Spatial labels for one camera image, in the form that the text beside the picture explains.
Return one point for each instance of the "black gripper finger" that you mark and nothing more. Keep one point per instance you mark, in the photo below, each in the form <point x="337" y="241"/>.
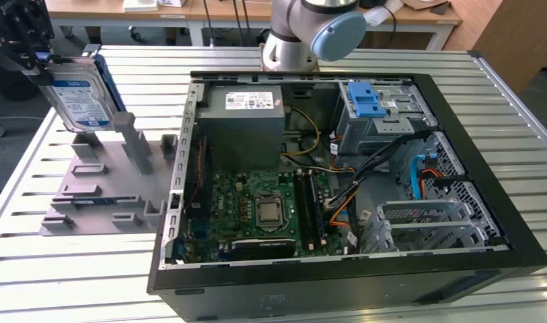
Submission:
<point x="26" y="62"/>

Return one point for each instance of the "hard disk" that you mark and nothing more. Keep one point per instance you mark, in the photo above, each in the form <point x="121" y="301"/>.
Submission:
<point x="78" y="101"/>

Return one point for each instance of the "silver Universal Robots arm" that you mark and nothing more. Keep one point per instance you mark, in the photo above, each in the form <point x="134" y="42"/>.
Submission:
<point x="292" y="50"/>

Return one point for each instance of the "silver metal disk bay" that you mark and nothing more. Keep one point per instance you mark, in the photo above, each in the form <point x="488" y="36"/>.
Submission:
<point x="436" y="226"/>

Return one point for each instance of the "black mesh wastebasket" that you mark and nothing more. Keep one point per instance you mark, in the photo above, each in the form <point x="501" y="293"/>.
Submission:
<point x="9" y="89"/>

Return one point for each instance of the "small white box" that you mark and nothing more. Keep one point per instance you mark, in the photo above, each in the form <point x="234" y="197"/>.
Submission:
<point x="173" y="2"/>

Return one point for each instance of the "grey plastic parts rack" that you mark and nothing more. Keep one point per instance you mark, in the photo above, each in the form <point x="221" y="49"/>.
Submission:
<point x="112" y="188"/>

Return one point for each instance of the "grey power supply unit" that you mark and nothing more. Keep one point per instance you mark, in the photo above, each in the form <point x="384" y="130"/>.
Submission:
<point x="237" y="141"/>

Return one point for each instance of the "green motherboard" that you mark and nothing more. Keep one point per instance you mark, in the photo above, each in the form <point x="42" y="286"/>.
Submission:
<point x="237" y="188"/>

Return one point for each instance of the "silver CPU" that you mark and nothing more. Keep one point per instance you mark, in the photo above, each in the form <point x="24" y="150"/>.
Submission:
<point x="269" y="212"/>

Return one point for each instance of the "blue plastic drive latch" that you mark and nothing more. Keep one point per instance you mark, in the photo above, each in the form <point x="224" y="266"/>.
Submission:
<point x="365" y="101"/>

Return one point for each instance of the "black graphics card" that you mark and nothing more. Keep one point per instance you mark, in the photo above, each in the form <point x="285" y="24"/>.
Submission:
<point x="265" y="247"/>

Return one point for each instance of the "grey metal drive cage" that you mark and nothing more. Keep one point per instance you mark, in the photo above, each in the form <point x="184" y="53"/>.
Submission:
<point x="358" y="134"/>

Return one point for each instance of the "RAM stick with blue edge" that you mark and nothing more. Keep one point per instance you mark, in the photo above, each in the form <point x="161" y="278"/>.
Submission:
<point x="317" y="208"/>

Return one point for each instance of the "brown cardboard piece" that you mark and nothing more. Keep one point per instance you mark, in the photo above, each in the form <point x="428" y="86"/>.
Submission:
<point x="424" y="4"/>

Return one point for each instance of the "black open PC case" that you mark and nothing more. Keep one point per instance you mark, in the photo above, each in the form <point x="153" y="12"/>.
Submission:
<point x="301" y="296"/>

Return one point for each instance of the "wooden cabinet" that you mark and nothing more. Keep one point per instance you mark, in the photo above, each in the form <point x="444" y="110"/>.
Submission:
<point x="516" y="40"/>

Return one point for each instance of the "wooden desk white frame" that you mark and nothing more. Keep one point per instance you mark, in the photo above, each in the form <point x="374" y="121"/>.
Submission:
<point x="98" y="10"/>
<point x="436" y="18"/>

